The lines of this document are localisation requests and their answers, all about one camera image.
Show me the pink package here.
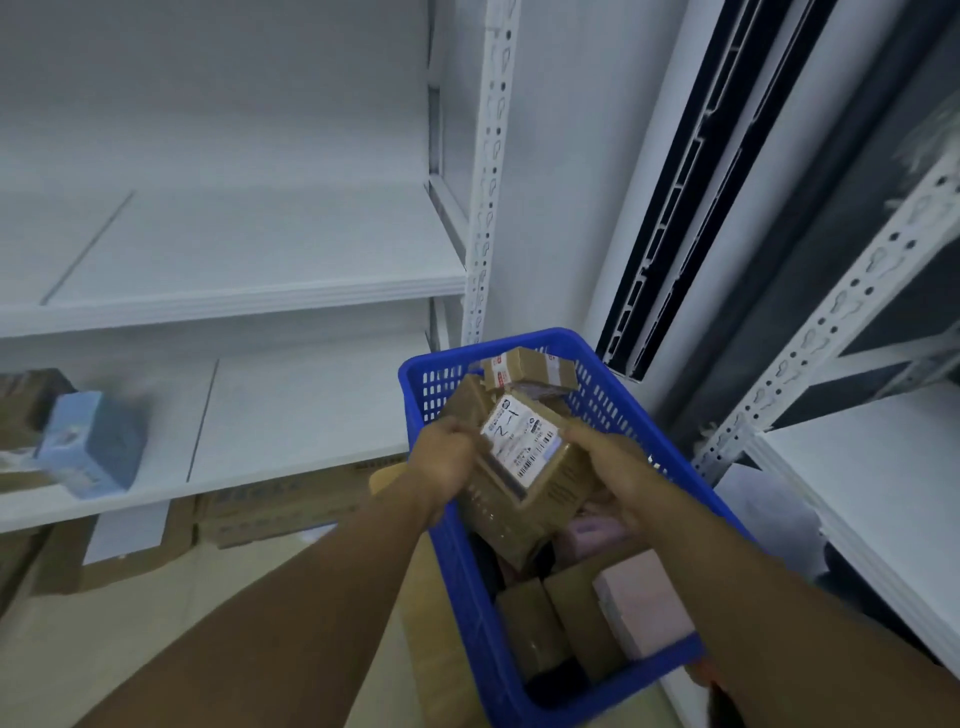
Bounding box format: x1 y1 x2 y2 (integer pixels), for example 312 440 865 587
592 549 695 661

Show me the clear plastic wrap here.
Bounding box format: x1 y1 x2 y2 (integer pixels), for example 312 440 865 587
896 97 960 196

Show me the light blue box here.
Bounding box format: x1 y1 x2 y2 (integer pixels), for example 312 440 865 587
33 389 148 500

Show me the person's left hand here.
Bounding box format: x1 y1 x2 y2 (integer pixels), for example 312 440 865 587
404 416 493 523

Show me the white metal shelf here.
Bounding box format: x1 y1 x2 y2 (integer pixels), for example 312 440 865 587
689 97 960 676
0 0 523 535

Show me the flattened brown cardboard sheet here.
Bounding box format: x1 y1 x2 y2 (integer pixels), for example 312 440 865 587
196 461 406 549

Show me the small wooden table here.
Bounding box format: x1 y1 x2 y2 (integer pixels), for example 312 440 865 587
371 464 489 728

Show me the person's right hand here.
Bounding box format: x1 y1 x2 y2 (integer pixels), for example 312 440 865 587
562 418 661 526

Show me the small brown box marked 1-2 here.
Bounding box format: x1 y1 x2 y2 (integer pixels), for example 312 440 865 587
457 389 598 571

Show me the torn brown cardboard sheet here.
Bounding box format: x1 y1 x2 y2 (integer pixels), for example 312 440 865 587
33 494 198 598

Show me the person's left forearm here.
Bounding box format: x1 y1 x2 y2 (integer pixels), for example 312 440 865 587
74 479 444 728

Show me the pile of parcels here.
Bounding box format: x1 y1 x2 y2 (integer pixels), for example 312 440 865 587
442 346 654 684

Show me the white standing air conditioner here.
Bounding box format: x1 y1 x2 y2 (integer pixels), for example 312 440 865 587
581 0 913 414

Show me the brown parcel white label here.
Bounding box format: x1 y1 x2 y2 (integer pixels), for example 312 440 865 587
0 368 76 493

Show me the person's right forearm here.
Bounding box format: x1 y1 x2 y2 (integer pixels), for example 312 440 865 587
622 464 960 728

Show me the blue plastic crate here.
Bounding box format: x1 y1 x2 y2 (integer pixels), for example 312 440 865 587
397 327 751 728

